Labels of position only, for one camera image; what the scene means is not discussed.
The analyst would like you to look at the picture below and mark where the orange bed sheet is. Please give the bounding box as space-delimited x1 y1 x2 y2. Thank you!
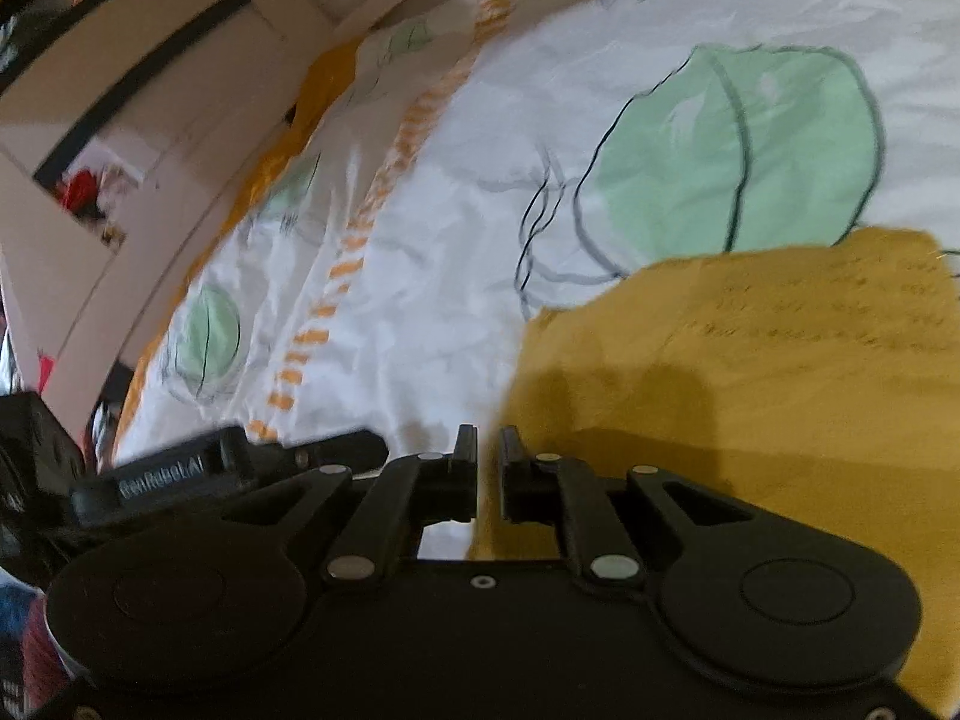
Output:
112 34 368 451

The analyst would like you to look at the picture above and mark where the white leaf-print blanket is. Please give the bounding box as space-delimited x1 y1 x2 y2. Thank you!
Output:
112 0 960 563

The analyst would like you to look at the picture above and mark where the mustard yellow small garment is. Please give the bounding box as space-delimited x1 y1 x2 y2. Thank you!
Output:
469 225 960 720

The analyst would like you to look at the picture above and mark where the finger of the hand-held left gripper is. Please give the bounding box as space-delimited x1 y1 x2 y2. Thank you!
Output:
247 429 391 478

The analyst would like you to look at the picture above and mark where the red cloth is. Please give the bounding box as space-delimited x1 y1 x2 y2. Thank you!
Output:
58 169 106 215

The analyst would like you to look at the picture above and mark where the black wardrobe handle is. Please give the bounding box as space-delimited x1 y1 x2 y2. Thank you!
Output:
34 0 252 185

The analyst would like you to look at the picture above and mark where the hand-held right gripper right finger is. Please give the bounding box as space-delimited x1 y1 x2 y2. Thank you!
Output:
498 425 757 595

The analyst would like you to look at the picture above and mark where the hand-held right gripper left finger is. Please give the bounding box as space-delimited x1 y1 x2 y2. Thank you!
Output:
217 424 481 590

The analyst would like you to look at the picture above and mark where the beige wardrobe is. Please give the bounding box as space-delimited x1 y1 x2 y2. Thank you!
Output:
0 0 421 436

